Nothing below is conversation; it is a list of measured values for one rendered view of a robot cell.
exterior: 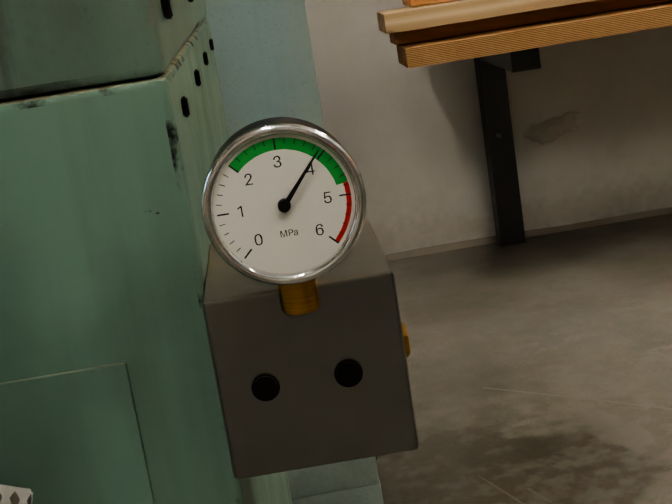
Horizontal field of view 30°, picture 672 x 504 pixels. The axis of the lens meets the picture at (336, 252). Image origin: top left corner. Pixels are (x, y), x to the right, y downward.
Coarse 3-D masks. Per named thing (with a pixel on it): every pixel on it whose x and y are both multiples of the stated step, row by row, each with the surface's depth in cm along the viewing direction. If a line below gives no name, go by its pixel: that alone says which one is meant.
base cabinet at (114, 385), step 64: (192, 64) 73; (0, 128) 53; (64, 128) 53; (128, 128) 53; (192, 128) 64; (0, 192) 53; (64, 192) 53; (128, 192) 54; (192, 192) 56; (0, 256) 54; (64, 256) 54; (128, 256) 54; (192, 256) 54; (0, 320) 55; (64, 320) 55; (128, 320) 55; (192, 320) 55; (0, 384) 55; (64, 384) 55; (128, 384) 55; (192, 384) 56; (0, 448) 56; (64, 448) 56; (128, 448) 56; (192, 448) 56
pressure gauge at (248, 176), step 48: (240, 144) 47; (288, 144) 47; (336, 144) 47; (240, 192) 48; (288, 192) 48; (336, 192) 48; (240, 240) 48; (288, 240) 48; (336, 240) 48; (288, 288) 51
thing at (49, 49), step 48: (0, 0) 51; (48, 0) 52; (96, 0) 52; (144, 0) 52; (192, 0) 80; (0, 48) 52; (48, 48) 52; (96, 48) 52; (144, 48) 52; (0, 96) 52
